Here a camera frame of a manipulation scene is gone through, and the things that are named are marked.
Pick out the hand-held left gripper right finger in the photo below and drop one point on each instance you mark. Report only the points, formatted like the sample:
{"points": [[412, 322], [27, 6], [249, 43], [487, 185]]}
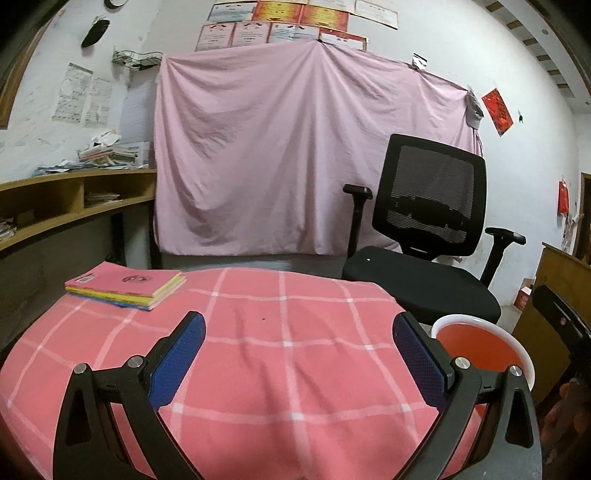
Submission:
{"points": [[422, 364]]}

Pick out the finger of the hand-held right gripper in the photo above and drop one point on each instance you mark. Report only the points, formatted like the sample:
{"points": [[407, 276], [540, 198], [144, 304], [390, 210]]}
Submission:
{"points": [[561, 318]]}

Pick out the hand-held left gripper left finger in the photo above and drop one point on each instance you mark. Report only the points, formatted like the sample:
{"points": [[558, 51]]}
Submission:
{"points": [[178, 360]]}

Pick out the orange bucket with white rim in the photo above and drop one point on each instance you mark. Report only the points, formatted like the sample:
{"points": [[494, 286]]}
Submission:
{"points": [[480, 346]]}

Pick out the small red cardboard box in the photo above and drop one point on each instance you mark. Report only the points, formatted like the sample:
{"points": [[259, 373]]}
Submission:
{"points": [[526, 295]]}

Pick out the wooden cabinet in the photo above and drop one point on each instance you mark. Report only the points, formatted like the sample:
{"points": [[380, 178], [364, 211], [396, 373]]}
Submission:
{"points": [[554, 270]]}

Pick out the yellow book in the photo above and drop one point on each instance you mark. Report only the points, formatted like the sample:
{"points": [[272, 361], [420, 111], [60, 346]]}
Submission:
{"points": [[138, 301]]}

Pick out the pink checked tablecloth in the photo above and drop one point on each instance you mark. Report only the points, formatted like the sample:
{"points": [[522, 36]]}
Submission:
{"points": [[277, 369]]}

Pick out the red hanging ornament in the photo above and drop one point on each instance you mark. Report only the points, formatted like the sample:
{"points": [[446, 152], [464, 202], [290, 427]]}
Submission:
{"points": [[563, 196]]}

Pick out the black office chair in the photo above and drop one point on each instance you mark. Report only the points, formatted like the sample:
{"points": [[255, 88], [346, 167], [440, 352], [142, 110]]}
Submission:
{"points": [[429, 194]]}

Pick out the papers in shelf compartment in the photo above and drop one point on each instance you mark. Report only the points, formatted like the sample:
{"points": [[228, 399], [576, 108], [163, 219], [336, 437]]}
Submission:
{"points": [[101, 198]]}

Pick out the wooden shelf desk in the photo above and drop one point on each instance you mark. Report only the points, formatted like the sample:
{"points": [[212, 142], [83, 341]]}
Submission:
{"points": [[55, 217]]}

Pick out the stack of old papers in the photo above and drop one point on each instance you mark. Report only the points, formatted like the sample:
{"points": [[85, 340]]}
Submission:
{"points": [[7, 228]]}

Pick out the pile of papers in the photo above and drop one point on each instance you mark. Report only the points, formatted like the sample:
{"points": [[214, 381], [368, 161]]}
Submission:
{"points": [[111, 154]]}

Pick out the grey cloth scrap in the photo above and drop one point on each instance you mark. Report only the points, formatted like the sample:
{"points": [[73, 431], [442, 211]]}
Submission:
{"points": [[475, 108]]}

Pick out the pink hanging sheet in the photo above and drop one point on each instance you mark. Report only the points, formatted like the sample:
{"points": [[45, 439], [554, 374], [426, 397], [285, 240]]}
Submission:
{"points": [[277, 152]]}

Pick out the black and white clip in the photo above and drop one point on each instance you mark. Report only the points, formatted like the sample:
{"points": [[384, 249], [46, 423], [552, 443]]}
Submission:
{"points": [[419, 61]]}

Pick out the black hanging object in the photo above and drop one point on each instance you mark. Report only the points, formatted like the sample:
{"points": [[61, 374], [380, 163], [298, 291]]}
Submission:
{"points": [[95, 31]]}

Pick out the red paper wall decoration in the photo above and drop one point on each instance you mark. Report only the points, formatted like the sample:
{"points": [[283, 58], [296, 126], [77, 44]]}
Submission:
{"points": [[497, 112]]}

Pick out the small paper wall chart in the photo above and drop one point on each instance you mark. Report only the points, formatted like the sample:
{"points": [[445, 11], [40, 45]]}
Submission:
{"points": [[98, 102]]}

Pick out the large paper wall chart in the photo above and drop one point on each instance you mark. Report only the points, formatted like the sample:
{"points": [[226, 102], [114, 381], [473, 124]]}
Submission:
{"points": [[72, 94]]}

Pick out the wooden frame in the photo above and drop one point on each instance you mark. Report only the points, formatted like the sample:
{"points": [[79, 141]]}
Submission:
{"points": [[9, 101]]}

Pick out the group of wall certificates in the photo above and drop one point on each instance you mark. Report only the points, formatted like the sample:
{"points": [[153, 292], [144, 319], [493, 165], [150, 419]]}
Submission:
{"points": [[295, 21]]}

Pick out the round wall clock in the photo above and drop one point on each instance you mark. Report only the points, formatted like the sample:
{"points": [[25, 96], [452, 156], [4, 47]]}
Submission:
{"points": [[117, 2]]}

